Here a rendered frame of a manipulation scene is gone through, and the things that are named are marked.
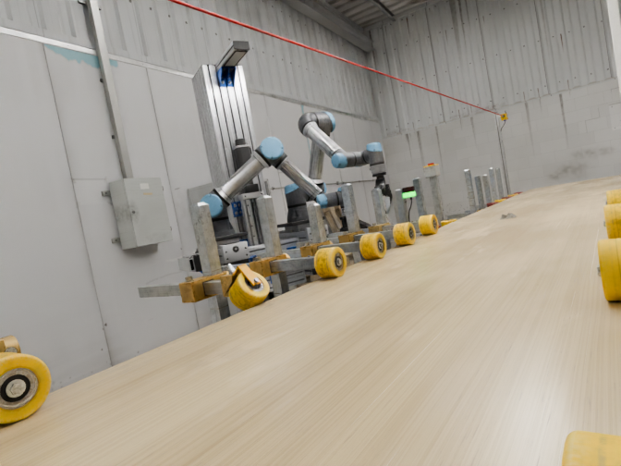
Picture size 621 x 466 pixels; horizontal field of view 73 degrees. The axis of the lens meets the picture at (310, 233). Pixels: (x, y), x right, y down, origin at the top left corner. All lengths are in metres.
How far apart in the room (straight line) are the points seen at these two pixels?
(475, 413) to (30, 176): 3.66
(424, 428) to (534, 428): 0.08
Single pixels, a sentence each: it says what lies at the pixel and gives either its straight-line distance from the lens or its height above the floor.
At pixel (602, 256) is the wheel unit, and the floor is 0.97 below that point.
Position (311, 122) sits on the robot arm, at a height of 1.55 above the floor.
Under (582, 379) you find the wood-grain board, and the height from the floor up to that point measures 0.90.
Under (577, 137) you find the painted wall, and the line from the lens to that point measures 9.63.
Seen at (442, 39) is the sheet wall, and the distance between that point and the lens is 10.25.
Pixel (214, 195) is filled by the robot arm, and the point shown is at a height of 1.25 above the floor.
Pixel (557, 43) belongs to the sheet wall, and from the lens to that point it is 9.89.
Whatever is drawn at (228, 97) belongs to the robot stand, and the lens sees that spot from 2.68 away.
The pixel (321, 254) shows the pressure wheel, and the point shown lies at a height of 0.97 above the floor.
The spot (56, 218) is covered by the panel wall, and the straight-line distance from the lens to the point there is 3.85.
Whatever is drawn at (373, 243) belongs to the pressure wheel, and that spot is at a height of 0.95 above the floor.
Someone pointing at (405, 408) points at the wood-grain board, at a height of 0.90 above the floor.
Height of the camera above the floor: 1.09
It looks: 3 degrees down
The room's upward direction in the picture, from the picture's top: 11 degrees counter-clockwise
